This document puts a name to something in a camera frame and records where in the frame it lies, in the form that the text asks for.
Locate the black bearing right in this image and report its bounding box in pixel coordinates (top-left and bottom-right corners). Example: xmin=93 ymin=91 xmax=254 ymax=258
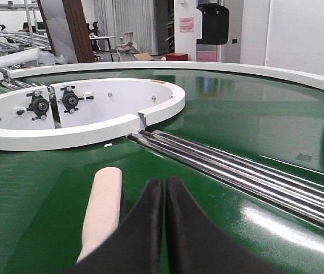
xmin=60 ymin=86 xmax=79 ymax=114

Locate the white inner ring guard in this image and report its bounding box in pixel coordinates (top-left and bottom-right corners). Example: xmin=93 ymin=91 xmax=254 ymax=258
xmin=0 ymin=78 xmax=185 ymax=151

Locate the chrome roller strip right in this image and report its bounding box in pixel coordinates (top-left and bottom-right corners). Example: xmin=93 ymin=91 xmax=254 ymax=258
xmin=127 ymin=130 xmax=324 ymax=228

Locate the black wall-mounted box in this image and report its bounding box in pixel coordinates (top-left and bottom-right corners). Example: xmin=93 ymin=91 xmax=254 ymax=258
xmin=197 ymin=3 xmax=229 ymax=45

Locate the beige hand broom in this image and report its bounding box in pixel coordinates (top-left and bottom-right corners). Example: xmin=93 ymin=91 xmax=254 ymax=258
xmin=77 ymin=167 xmax=122 ymax=262

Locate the brown wooden panel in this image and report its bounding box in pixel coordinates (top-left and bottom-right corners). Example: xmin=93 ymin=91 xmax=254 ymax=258
xmin=38 ymin=0 xmax=95 ymax=63

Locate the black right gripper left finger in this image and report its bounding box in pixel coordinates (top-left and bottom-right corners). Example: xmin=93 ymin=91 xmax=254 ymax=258
xmin=64 ymin=179 xmax=164 ymax=273

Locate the black bearing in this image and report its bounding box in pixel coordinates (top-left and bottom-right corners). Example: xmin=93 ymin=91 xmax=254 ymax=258
xmin=26 ymin=91 xmax=50 ymax=120
xmin=60 ymin=86 xmax=79 ymax=114

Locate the white rolled tube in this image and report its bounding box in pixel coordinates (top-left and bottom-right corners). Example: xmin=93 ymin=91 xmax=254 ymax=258
xmin=0 ymin=48 xmax=41 ymax=68

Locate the red box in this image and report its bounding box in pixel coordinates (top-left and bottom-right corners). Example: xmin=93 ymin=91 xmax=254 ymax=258
xmin=165 ymin=53 xmax=188 ymax=61

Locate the black bearing left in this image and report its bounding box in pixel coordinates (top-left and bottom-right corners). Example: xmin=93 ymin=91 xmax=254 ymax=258
xmin=26 ymin=91 xmax=50 ymax=120

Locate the white office chair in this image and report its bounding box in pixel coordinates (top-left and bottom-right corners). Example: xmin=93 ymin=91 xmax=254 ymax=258
xmin=115 ymin=31 xmax=133 ymax=61

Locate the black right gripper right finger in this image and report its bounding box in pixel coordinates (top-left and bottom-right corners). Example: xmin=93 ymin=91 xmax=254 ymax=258
xmin=165 ymin=176 xmax=280 ymax=273

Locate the white outer conveyor rim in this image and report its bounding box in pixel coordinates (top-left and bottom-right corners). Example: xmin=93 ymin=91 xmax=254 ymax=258
xmin=7 ymin=61 xmax=324 ymax=91

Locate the pink wall notice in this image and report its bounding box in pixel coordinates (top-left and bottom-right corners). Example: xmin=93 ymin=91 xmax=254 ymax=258
xmin=179 ymin=17 xmax=194 ymax=33

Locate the cardboard box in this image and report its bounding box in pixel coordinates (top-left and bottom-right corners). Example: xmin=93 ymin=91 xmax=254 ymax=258
xmin=134 ymin=53 xmax=165 ymax=61

